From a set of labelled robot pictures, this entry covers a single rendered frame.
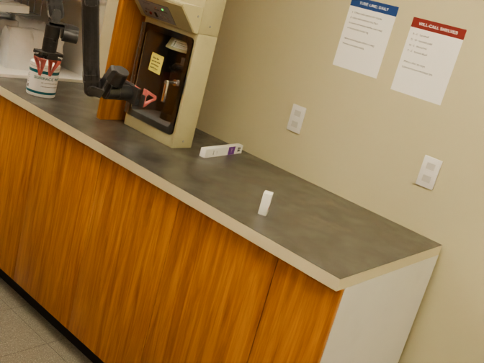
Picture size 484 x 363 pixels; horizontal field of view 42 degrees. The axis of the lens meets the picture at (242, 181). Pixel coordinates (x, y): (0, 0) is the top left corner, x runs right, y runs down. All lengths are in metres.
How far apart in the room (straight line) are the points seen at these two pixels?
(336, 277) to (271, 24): 1.38
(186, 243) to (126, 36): 1.00
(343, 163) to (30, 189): 1.36
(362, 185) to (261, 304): 0.77
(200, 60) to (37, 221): 1.01
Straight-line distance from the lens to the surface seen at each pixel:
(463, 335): 2.47
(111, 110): 2.82
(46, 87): 2.97
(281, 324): 1.97
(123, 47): 2.77
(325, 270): 1.80
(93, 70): 2.28
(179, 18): 2.50
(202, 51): 2.55
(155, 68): 2.65
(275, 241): 1.89
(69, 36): 2.65
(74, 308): 2.75
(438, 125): 2.40
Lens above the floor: 1.61
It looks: 16 degrees down
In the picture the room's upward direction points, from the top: 15 degrees clockwise
